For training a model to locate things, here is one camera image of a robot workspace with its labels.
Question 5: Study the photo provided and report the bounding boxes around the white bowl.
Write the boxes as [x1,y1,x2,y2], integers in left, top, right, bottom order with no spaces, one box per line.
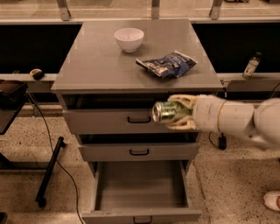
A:
[114,28,144,53]

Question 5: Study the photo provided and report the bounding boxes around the green drink can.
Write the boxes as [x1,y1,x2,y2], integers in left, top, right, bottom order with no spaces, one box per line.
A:
[152,101,193,123]

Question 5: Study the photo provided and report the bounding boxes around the black tray on stand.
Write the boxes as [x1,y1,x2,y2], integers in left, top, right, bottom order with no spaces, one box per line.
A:
[0,80,28,135]

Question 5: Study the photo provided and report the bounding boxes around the black floor cable left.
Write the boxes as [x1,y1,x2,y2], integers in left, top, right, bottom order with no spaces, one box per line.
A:
[27,93,86,224]

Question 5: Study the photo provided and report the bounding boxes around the grey drawer cabinet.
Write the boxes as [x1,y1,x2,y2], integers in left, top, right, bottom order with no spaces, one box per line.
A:
[50,18,225,176]

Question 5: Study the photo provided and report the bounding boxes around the blue chip bag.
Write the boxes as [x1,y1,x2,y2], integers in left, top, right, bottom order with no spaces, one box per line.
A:
[136,51,197,78]

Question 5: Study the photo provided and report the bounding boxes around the white red sneaker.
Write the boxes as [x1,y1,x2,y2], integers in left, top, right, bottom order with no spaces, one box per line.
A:
[263,191,280,211]

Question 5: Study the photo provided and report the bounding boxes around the black power adapter cable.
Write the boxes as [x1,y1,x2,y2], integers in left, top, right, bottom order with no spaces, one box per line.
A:
[208,131,228,151]

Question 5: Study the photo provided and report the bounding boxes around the bottom grey drawer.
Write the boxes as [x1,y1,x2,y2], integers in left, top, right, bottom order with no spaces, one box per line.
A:
[82,160,201,224]

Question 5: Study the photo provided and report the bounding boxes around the black stand leg left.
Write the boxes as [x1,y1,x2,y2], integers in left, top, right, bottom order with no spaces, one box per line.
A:
[35,136,66,207]

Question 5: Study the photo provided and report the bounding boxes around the top grey drawer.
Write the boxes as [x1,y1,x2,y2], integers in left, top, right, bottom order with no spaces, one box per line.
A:
[62,107,215,135]

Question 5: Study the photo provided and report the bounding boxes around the middle grey drawer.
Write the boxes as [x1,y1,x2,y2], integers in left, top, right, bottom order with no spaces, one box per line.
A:
[79,143,199,162]

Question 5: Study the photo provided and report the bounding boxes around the grey drawer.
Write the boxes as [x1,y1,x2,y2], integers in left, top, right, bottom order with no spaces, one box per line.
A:
[62,107,215,135]
[79,143,199,162]
[82,160,201,224]

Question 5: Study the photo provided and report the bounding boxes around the yellow black tape measure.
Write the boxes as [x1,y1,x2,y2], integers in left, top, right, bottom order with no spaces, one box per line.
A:
[30,68,45,81]

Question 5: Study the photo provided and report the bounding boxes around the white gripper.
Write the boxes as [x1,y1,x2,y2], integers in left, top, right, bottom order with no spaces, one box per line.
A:
[167,94,225,132]

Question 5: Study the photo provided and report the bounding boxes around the clear sauce bottle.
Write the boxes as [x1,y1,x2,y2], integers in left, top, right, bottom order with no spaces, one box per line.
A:
[242,52,262,79]

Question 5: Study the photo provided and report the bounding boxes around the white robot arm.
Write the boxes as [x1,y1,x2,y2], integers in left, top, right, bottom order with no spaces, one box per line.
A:
[168,94,280,149]

